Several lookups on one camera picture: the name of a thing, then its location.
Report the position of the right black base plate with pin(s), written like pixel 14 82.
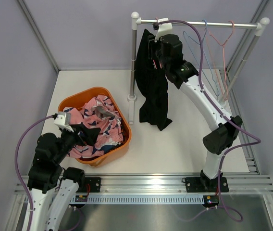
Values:
pixel 198 184

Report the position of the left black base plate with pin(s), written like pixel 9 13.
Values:
pixel 90 184

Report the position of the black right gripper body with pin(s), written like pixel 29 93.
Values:
pixel 154 48

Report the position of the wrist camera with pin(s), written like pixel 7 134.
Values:
pixel 162 28
pixel 62 121

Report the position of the pink patterned shorts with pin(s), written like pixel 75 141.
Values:
pixel 98 112

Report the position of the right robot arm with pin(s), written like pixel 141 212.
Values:
pixel 224 127

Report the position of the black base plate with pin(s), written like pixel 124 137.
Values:
pixel 198 184
pixel 90 184

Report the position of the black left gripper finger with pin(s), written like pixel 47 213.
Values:
pixel 81 129
pixel 91 135

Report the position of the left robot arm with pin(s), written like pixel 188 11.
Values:
pixel 50 188

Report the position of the aluminium mounting rail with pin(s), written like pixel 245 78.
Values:
pixel 163 184

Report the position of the blue hanger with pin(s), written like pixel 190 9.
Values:
pixel 213 83

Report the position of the black shorts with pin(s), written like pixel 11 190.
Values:
pixel 153 85

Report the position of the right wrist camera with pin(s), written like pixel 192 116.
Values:
pixel 162 28

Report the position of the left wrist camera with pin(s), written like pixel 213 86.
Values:
pixel 62 121

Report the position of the pink hanger of camouflage shorts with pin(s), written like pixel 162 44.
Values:
pixel 223 84

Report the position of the white slotted cable duct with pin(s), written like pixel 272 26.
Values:
pixel 138 199

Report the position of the orange plastic basket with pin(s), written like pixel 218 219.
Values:
pixel 77 101

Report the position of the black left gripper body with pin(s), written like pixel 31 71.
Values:
pixel 69 139

